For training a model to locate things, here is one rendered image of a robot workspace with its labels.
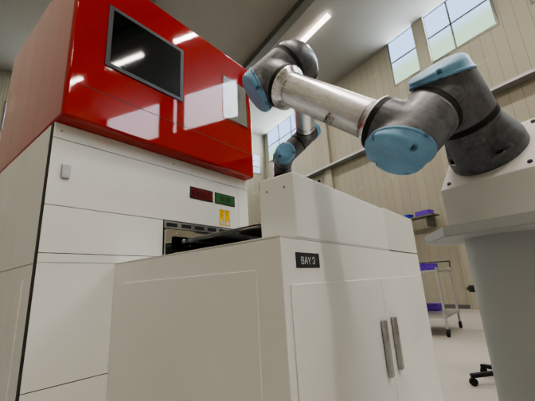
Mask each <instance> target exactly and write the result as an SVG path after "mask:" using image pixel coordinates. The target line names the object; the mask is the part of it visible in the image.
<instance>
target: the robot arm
mask: <svg viewBox="0 0 535 401"><path fill-rule="evenodd" d="M477 67H478V66H477V65H476V64H474V62H473V61H472V59H471V58H470V57H469V55H467V54H466V53H456V54H453V55H451V56H448V57H446V58H444V59H442V60H440V61H439V62H437V63H435V64H433V65H432V66H430V67H428V68H426V69H425V70H423V71H422V72H420V73H419V74H417V75H416V76H414V77H413V78H412V79H411V80H409V82H408V90H409V91H410V92H411V94H410V95H409V96H408V97H407V98H406V99H405V100H402V99H398V98H395V97H392V96H389V95H386V96H383V97H382V98H380V99H379V100H376V99H372V98H369V97H367V96H364V95H360V94H357V93H355V92H352V91H348V90H346V89H343V88H340V87H337V86H334V85H332V84H328V83H325V82H322V81H320V80H316V79H317V77H318V62H317V58H316V56H315V54H314V51H313V50H312V48H311V47H310V46H309V45H308V44H306V43H305V42H303V41H300V40H296V39H289V40H285V41H282V42H280V43H279V44H277V46H276V47H274V48H273V50H271V51H270V52H269V53H268V54H267V55H265V56H264V57H263V58H262V59H261V60H259V61H258V62H257V63H256V64H255V65H253V66H252V67H250V68H249V70H248V71H247V72H246V73H245V74H244V75H243V78H242V84H243V86H244V90H245V91H246V93H247V95H248V97H249V99H250V100H251V101H252V102H253V104H254V105H255V106H256V107H257V108H258V109H259V110H261V111H262V112H268V111H270V110H271V108H273V107H275V108H277V109H280V110H282V111H285V110H288V109H290V108H292V109H294V114H295V129H296V132H295V133H294V134H293V135H292V136H291V137H290V138H289V139H288V140H287V141H286V142H282V143H280V144H279V145H278V146H277V147H276V150H275V153H274V154H273V159H272V161H273V167H274V177H277V176H279V175H282V174H285V173H290V172H291V165H292V162H293V161H294V160H295V159H296V158H297V157H298V156H299V155H300V154H301V153H302V152H303V151H304V150H305V149H306V148H307V147H308V146H309V145H310V144H311V143H312V142H313V141H314V140H315V139H316V138H317V137H318V136H319V135H320V134H321V128H320V126H319V125H318V123H317V122H315V120H316V119H317V120H319V121H321V122H323V123H326V124H328V125H330V126H332V127H335V128H338V129H339V130H342V131H345V132H346V133H348V134H351V135H353V136H355V137H358V138H360V142H361V146H362V147H363V148H365V153H366V155H367V157H368V159H369V160H370V161H371V162H375V163H376V164H375V166H377V167H378V168H380V169H382V170H384V171H385V172H388V173H392V174H396V175H410V174H412V173H417V172H418V171H420V170H421V169H422V168H423V167H424V166H425V165H426V164H428V163H429V162H430V161H431V160H432V159H433V158H434V157H435V156H436V153H437V152H438V151H439V150H440V149H441V147H442V146H443V145H445V150H446V154H447V161H448V164H449V166H450V167H451V168H452V170H453V171H454V172H455V173H457V174H458V175H463V176H471V175H477V174H481V173H486V172H489V171H491V170H493V169H497V168H498V167H500V166H502V165H505V164H506V163H508V162H510V161H512V160H513V159H515V158H516V157H517V156H518V155H519V154H520V153H521V152H522V151H523V150H524V149H525V148H526V147H527V146H528V145H529V141H530V136H529V133H528V131H527V130H526V128H525V127H524V126H523V125H522V124H521V123H519V122H518V121H517V120H516V119H514V118H513V117H512V116H510V115H508V114H507V113H506V112H504V111H503V110H502V109H501V108H500V106H499V105H498V102H497V100H496V99H495V98H494V96H493V94H492V92H491V91H490V89H489V88H488V86H487V84H486V82H485V80H484V79H483V78H482V75H481V74H480V72H479V70H478V69H477Z"/></svg>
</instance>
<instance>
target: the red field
mask: <svg viewBox="0 0 535 401"><path fill-rule="evenodd" d="M191 197H195V198H199V199H203V200H207V201H213V193H212V192H209V191H205V190H202V189H196V188H193V187H191Z"/></svg>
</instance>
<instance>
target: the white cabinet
mask: <svg viewBox="0 0 535 401"><path fill-rule="evenodd" d="M106 401H443V394H442V389H441V384H440V380H439V372H438V367H437V362H436V358H435V350H434V345H433V340H432V331H431V326H430V322H429V317H428V309H427V304H426V300H425V295H424V287H423V282H422V278H421V273H420V265H419V260H418V255H415V254H409V253H402V252H395V251H384V250H377V249H371V248H364V247H352V246H346V245H340V244H333V243H321V242H315V241H309V240H302V239H290V238H283V237H277V238H272V239H263V240H258V241H254V242H249V243H240V244H235V245H230V246H225V247H216V248H211V249H206V250H201V251H192V252H188V253H183V254H178V255H169V256H164V257H159V258H154V259H145V260H140V261H135V262H130V263H122V264H117V265H115V277H114V290H113V302H112V315H111V338H110V350H109V362H108V375H107V398H106Z"/></svg>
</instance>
